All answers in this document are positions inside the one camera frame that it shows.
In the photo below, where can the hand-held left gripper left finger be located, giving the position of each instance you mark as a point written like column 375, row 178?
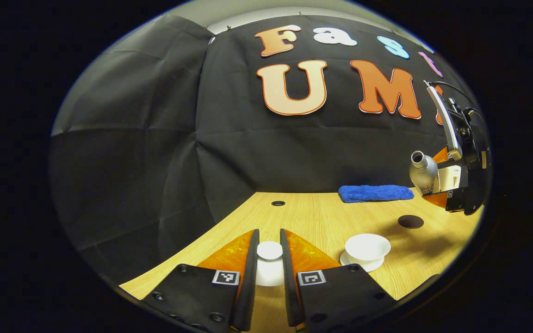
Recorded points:
column 251, row 286

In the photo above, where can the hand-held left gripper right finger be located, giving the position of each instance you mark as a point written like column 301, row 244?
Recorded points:
column 289, row 296

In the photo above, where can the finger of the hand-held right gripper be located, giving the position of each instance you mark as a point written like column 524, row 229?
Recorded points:
column 442, row 157
column 456, row 199

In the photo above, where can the silver water bottle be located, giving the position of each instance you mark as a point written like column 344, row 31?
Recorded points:
column 423, row 173

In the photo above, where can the white teacup lid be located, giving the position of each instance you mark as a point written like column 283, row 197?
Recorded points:
column 269, row 250

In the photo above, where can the black round coaster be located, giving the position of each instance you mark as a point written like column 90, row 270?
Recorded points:
column 410, row 221

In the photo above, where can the white saucer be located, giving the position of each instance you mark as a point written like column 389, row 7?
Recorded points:
column 354, row 264

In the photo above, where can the blue towel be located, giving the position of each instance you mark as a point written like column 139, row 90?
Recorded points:
column 375, row 193

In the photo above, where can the black backdrop cloth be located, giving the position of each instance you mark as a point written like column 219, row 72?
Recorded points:
column 155, row 162

